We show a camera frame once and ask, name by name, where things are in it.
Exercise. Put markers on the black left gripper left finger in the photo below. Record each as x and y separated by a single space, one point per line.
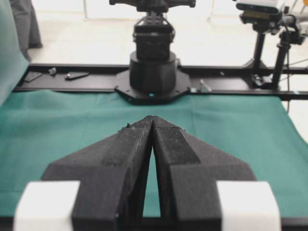
113 175

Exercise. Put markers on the black tripod pole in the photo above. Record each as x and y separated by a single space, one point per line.
291 35

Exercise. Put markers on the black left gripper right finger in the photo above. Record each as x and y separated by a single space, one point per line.
187 171

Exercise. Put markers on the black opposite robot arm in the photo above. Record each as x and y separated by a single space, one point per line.
151 175

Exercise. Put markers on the green table cloth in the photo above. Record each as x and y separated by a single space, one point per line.
39 127

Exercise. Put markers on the black hex key tool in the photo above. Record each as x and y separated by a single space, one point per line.
75 75

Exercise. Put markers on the black metal rail frame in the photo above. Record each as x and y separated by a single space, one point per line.
194 80

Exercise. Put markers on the camera on black stand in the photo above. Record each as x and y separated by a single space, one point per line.
265 17

